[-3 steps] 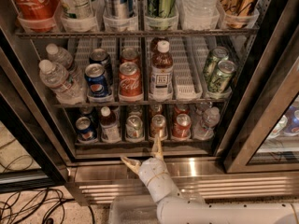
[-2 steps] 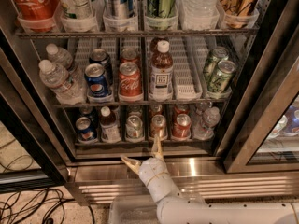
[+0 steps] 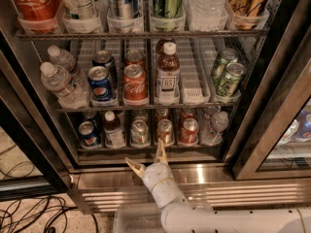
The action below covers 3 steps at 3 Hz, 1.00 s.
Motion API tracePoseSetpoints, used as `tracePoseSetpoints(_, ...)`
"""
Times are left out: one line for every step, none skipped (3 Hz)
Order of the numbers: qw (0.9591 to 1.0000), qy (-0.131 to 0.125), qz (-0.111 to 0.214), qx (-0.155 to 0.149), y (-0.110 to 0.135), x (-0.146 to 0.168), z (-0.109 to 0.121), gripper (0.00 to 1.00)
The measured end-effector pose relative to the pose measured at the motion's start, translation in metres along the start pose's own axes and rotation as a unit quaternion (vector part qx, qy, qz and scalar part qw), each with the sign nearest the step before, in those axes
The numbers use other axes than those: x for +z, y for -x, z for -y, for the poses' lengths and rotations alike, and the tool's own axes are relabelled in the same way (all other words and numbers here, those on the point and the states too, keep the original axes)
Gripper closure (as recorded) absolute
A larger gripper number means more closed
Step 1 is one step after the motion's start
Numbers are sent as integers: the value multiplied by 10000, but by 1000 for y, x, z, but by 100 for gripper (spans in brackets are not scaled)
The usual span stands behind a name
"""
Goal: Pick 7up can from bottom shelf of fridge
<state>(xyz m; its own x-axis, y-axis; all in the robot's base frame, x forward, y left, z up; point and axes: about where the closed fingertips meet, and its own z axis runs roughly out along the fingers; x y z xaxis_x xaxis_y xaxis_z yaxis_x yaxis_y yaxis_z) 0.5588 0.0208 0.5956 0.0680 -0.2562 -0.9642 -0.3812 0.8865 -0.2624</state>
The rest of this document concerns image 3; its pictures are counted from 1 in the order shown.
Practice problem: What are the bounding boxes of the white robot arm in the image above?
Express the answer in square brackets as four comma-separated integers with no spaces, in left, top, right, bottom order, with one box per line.
[125,142,311,233]

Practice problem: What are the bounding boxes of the clear water bottle middle front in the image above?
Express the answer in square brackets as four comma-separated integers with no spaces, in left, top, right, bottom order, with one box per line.
[40,62,88,109]

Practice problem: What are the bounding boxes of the green 7up can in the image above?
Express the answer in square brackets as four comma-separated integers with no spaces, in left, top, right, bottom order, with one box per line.
[130,119,149,145]
[133,109,149,122]

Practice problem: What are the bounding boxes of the brown tea bottle shelf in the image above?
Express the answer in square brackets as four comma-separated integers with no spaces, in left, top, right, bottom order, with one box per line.
[155,42,180,105]
[104,111,125,149]

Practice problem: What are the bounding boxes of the red coke can bottom front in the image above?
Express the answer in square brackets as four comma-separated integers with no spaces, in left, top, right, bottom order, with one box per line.
[179,118,199,144]

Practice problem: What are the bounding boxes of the gold cans top shelf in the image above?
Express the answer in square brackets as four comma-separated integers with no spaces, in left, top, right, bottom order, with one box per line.
[227,0,268,30]

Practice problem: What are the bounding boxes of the black floor cables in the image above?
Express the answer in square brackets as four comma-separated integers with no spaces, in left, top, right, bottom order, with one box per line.
[0,144,100,233]

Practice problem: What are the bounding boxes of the red coke can middle rear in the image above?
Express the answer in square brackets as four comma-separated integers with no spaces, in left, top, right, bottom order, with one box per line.
[125,50,146,69]

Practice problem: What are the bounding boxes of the red coca-cola can middle front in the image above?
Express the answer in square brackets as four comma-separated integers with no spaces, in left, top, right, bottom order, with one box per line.
[123,64,148,101]

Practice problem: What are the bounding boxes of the brown tea bottle middle shelf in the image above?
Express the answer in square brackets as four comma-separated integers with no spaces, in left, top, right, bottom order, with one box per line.
[155,42,180,105]

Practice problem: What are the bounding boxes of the brown tea bottle bottom shelf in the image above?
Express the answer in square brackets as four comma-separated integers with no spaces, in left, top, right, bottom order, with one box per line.
[104,111,125,149]

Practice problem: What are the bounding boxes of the brown soda can bottom front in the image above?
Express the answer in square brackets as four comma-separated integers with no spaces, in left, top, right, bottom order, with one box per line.
[156,119,173,145]

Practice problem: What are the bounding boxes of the clear water bottle bottom shelf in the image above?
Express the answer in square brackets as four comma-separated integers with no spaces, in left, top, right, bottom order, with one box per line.
[202,111,228,147]

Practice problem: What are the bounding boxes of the blue pepsi can bottom shelf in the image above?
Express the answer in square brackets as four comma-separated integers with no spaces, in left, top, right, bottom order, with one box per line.
[78,121,101,147]

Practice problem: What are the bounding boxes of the green can middle rear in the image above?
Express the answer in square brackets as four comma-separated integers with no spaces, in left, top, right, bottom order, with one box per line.
[211,48,238,85]

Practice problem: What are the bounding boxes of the dark pepsi can middle rear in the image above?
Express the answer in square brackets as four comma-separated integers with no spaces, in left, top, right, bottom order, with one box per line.
[92,50,118,88]

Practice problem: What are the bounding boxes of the red coke can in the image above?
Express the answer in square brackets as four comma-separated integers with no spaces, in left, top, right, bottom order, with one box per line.
[125,50,146,69]
[179,118,199,144]

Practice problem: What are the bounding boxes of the green bottle top shelf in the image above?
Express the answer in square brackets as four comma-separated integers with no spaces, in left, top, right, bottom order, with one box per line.
[153,0,183,31]

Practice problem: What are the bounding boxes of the green 7up can behind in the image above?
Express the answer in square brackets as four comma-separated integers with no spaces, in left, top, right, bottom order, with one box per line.
[133,109,149,122]

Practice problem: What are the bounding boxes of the large coca-cola bottle top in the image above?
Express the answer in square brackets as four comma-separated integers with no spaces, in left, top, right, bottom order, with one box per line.
[14,0,61,34]

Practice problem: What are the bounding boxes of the glass fridge door right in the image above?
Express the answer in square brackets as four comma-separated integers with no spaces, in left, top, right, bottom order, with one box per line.
[224,0,311,181]

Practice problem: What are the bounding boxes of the silver blue can top shelf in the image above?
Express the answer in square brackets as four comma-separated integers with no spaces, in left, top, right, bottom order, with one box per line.
[108,0,140,20]

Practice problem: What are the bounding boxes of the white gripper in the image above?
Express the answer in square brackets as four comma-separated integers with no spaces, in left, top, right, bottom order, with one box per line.
[125,139,188,209]

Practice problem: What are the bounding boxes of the clear bottle top shelf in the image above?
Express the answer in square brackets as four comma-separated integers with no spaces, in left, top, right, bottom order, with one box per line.
[189,0,227,32]

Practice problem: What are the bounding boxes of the blue pepsi can middle front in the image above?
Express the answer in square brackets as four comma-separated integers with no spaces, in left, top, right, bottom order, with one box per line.
[87,66,114,101]

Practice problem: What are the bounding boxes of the clear plastic bin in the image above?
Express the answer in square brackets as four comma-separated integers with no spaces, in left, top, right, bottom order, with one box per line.
[113,202,220,233]

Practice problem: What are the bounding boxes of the clear water bottle middle rear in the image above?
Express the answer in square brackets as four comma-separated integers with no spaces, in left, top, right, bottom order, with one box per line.
[48,45,85,83]

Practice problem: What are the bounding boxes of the green 7up can front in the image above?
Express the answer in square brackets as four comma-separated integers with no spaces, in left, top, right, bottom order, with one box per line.
[130,119,149,145]

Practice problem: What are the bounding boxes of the green can middle front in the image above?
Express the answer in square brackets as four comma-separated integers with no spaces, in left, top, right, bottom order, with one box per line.
[216,62,246,97]

